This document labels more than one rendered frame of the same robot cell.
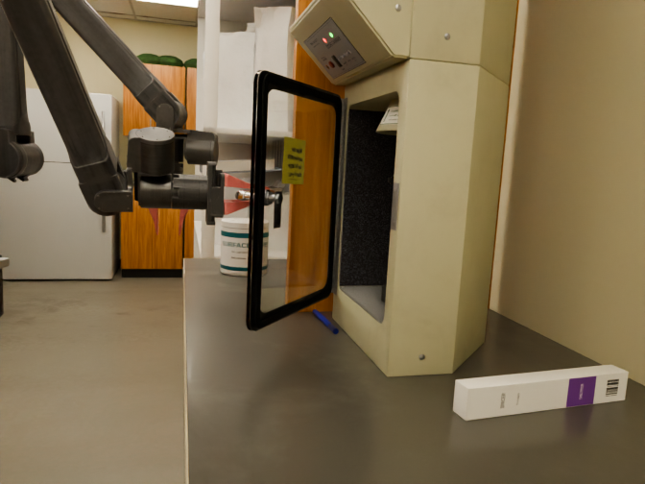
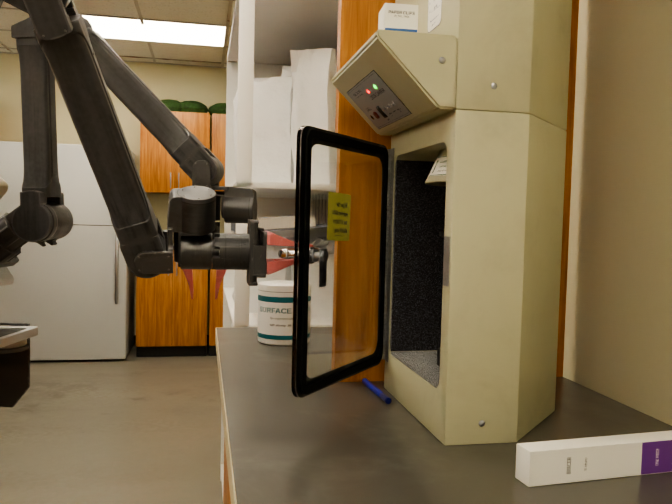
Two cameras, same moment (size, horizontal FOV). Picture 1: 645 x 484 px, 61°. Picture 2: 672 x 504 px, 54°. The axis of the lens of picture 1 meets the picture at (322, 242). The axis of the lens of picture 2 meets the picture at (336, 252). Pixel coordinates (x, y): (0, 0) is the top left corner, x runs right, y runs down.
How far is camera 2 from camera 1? 0.13 m
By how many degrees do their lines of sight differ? 6
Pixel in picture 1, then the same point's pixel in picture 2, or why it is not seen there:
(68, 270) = (75, 349)
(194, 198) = (235, 257)
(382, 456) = not seen: outside the picture
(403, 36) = (448, 88)
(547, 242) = (622, 298)
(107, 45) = (142, 102)
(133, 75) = (169, 132)
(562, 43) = (626, 83)
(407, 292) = (463, 352)
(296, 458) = not seen: outside the picture
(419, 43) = (465, 94)
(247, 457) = not seen: outside the picture
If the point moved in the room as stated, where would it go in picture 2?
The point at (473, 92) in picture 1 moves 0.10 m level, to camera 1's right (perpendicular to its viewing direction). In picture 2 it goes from (524, 141) to (597, 142)
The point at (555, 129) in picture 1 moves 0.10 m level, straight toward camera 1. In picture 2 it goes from (623, 174) to (621, 170)
